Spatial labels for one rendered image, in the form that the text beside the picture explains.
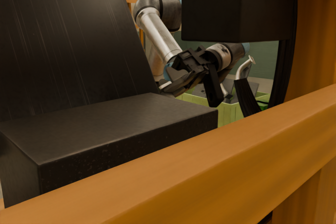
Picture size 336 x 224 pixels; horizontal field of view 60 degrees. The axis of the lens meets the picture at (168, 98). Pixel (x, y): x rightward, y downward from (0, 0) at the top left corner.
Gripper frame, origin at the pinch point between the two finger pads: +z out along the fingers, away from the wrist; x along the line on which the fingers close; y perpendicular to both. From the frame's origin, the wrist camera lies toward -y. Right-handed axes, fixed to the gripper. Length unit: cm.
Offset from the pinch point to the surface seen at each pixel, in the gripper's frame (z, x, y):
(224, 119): -71, -69, -10
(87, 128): 27.8, 18.9, -3.8
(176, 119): 16.7, 20.5, -9.9
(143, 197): 35, 39, -16
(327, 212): -10.0, 4.1, -43.2
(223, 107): -73, -65, -4
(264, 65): -635, -431, 58
